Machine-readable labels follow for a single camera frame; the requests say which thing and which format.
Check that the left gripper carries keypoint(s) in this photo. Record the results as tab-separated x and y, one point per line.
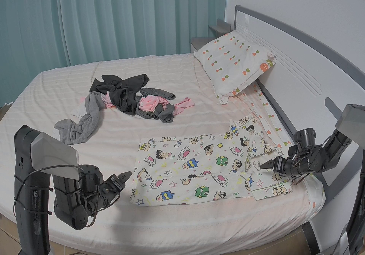
112	184

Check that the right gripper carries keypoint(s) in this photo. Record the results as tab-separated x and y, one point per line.
283	167

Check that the white printed pyjama top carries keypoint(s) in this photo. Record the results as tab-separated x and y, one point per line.
199	162

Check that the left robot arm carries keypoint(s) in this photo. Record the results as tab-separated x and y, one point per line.
42	148

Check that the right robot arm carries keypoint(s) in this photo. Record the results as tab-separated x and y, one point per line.
350	122

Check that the pile of clothes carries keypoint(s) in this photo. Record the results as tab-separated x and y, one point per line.
125	97

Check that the bed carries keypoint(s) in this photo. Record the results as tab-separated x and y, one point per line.
185	82

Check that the grey knit garment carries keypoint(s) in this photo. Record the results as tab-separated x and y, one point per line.
85	128

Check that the white printed pillow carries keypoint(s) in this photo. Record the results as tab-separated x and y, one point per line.
231	62

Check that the grey bedside table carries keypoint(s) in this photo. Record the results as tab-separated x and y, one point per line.
199	42

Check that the blue-green curtain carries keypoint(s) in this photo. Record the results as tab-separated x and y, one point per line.
114	5

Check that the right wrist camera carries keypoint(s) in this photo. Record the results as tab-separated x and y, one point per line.
293	151

